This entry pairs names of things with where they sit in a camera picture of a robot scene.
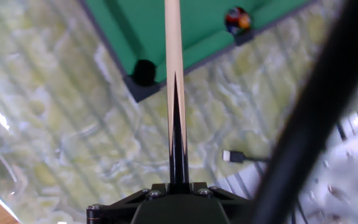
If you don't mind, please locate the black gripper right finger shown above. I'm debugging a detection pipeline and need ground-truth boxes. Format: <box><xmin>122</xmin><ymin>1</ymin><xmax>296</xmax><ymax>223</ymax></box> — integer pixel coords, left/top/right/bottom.
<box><xmin>190</xmin><ymin>182</ymin><xmax>254</xmax><ymax>224</ymax></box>

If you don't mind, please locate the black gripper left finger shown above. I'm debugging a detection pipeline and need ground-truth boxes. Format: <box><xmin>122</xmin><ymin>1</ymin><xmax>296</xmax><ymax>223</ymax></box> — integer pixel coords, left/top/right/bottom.
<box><xmin>86</xmin><ymin>182</ymin><xmax>170</xmax><ymax>224</ymax></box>

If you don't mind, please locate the wooden pool cue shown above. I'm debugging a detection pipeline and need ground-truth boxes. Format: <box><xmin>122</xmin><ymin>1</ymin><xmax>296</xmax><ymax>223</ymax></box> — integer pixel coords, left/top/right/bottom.
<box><xmin>163</xmin><ymin>0</ymin><xmax>191</xmax><ymax>195</ymax></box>

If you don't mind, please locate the mini green pool table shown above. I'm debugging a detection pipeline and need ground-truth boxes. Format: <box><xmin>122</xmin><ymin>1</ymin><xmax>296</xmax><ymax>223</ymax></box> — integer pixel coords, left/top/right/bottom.
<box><xmin>78</xmin><ymin>0</ymin><xmax>318</xmax><ymax>103</ymax></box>

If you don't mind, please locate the orange pool ball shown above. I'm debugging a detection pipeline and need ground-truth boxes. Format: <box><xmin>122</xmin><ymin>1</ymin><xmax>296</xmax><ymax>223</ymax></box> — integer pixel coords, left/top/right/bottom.
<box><xmin>238</xmin><ymin>14</ymin><xmax>252</xmax><ymax>30</ymax></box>

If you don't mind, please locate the dark red pool ball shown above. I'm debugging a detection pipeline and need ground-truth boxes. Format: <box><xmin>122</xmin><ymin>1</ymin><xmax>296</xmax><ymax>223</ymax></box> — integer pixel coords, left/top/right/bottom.
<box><xmin>224</xmin><ymin>6</ymin><xmax>244</xmax><ymax>24</ymax></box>

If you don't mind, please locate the green marble-pattern mat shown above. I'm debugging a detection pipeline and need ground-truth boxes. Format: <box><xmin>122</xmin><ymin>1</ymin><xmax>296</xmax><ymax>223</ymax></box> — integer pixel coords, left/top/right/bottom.
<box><xmin>0</xmin><ymin>0</ymin><xmax>358</xmax><ymax>224</ymax></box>

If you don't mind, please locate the silver mounting plate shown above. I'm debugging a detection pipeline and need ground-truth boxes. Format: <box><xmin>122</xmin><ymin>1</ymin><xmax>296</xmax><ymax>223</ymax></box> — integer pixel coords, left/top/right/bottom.
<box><xmin>287</xmin><ymin>99</ymin><xmax>358</xmax><ymax>224</ymax></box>

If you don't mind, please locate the black usb cable plug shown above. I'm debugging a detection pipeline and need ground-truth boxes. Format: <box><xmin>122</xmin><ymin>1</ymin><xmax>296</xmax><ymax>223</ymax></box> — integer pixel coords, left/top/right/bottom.
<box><xmin>222</xmin><ymin>149</ymin><xmax>273</xmax><ymax>164</ymax></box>

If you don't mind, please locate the thick black cable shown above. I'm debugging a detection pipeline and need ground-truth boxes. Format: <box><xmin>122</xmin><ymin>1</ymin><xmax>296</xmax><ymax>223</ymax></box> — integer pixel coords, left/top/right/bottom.
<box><xmin>249</xmin><ymin>0</ymin><xmax>358</xmax><ymax>224</ymax></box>

